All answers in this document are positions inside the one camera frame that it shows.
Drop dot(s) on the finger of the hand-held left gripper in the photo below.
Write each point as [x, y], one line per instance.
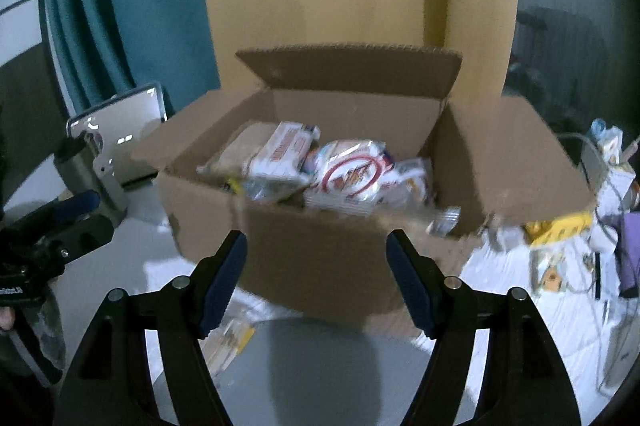
[75, 204]
[85, 238]

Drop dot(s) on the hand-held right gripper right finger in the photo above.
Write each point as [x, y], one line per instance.
[410, 286]

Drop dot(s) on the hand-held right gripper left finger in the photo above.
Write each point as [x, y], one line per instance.
[222, 286]

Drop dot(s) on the yellow-edged silver snack packet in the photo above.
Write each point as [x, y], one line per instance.
[227, 341]

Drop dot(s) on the clear silver snack packet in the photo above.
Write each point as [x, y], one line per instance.
[442, 220]

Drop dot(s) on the brown cardboard box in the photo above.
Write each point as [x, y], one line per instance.
[320, 266]

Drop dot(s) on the white orange snack packet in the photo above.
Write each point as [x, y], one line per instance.
[410, 181]

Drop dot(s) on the beige snack packet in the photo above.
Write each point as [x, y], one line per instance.
[235, 146]

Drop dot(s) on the white red-print snack packet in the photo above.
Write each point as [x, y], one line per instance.
[282, 146]

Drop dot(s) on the grey tablet stand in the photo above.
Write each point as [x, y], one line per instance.
[107, 176]

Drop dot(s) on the grey tablet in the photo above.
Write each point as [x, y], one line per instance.
[125, 121]

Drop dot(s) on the small white orange packet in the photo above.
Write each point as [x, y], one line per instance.
[549, 273]

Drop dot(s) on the yellow packet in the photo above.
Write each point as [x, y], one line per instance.
[560, 228]

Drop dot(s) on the purple cloth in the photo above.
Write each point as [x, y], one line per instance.
[631, 251]

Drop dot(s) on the white blue bottle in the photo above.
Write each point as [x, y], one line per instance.
[607, 141]

